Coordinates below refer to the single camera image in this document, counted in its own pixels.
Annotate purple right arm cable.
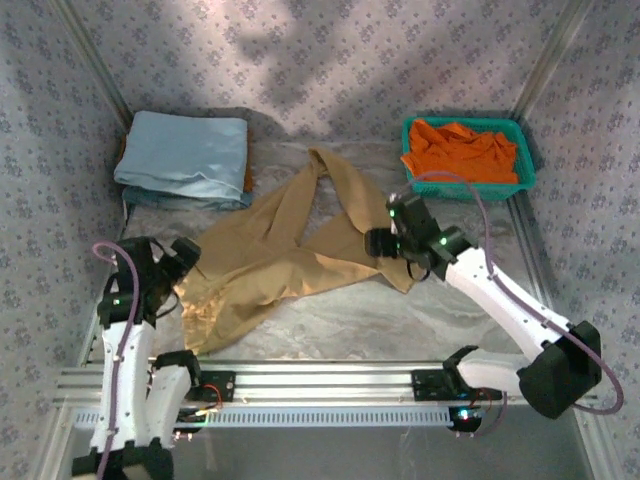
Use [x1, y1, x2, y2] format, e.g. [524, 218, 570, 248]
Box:
[409, 170, 626, 439]

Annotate aluminium rail beam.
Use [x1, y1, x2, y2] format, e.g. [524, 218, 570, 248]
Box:
[52, 357, 599, 407]

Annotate crumpled orange trousers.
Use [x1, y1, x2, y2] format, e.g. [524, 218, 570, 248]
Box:
[400, 118, 520, 185]

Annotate folded light blue trousers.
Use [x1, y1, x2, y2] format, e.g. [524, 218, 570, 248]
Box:
[113, 110, 251, 200]

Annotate right controller board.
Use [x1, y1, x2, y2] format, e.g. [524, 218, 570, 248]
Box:
[447, 405, 490, 437]

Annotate controller board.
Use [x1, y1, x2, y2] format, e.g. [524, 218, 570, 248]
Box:
[172, 403, 224, 435]
[447, 405, 490, 437]

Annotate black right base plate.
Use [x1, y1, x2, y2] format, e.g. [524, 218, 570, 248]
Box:
[410, 369, 503, 402]

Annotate aluminium frame post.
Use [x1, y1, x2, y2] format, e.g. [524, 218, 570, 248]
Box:
[52, 0, 135, 124]
[513, 0, 599, 121]

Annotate teal plastic basket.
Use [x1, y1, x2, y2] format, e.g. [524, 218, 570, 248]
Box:
[402, 116, 538, 202]

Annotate white slotted cable duct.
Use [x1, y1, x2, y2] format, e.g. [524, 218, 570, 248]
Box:
[72, 405, 451, 429]

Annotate folded blue-grey trousers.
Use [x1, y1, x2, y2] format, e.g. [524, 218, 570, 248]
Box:
[122, 185, 254, 212]

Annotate aluminium side rail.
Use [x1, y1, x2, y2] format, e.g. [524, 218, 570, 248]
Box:
[505, 196, 565, 321]
[77, 197, 135, 366]

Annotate left controller board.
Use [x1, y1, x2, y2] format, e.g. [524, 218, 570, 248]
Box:
[172, 403, 224, 435]

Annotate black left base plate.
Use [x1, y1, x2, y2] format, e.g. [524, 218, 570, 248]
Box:
[189, 370, 237, 403]

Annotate tan trousers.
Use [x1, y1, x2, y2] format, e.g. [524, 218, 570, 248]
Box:
[179, 147, 416, 356]

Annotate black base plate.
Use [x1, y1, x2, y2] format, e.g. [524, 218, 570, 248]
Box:
[189, 370, 237, 403]
[410, 369, 503, 402]

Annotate floral backdrop cloth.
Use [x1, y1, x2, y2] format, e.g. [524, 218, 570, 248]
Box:
[0, 0, 640, 480]

